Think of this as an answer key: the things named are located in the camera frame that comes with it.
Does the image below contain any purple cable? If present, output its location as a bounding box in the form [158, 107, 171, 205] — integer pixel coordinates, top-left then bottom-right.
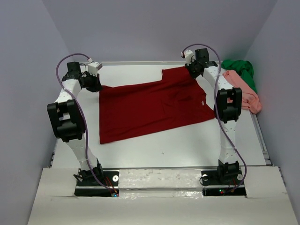
[181, 43, 248, 193]
[55, 53, 118, 192]

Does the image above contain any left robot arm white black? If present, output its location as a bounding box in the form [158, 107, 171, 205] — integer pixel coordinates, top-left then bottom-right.
[47, 60, 104, 185]

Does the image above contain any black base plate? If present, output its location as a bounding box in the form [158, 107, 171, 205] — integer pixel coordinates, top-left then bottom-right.
[73, 170, 120, 197]
[199, 170, 247, 197]

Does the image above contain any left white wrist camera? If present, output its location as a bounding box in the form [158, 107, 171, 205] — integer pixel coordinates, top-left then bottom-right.
[87, 61, 103, 76]

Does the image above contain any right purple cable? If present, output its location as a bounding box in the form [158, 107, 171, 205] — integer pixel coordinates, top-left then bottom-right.
[181, 43, 248, 193]

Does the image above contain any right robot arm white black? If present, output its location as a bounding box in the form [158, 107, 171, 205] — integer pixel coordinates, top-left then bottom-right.
[181, 48, 243, 186]

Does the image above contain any metal rail at table front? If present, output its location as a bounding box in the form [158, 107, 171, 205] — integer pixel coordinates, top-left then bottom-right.
[78, 165, 275, 171]

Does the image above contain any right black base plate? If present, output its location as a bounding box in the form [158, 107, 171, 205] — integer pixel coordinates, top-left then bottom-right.
[199, 170, 247, 197]

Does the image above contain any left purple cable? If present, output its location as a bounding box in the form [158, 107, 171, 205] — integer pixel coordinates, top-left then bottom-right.
[55, 53, 118, 192]

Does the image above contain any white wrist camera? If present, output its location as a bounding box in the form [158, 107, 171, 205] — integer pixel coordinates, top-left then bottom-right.
[87, 61, 103, 76]
[181, 50, 195, 65]

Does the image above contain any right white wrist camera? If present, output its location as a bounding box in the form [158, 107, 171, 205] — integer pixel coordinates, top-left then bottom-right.
[181, 50, 195, 65]

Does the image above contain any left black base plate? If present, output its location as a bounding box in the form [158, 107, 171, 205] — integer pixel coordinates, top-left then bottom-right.
[73, 170, 120, 197]

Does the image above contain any pink t shirt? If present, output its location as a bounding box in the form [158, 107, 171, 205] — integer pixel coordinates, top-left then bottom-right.
[223, 70, 262, 114]

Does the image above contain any dark red t shirt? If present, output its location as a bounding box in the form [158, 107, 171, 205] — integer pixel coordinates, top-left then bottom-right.
[99, 67, 215, 144]

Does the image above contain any green t shirt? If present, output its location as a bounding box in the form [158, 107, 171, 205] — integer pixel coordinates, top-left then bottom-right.
[221, 60, 257, 93]

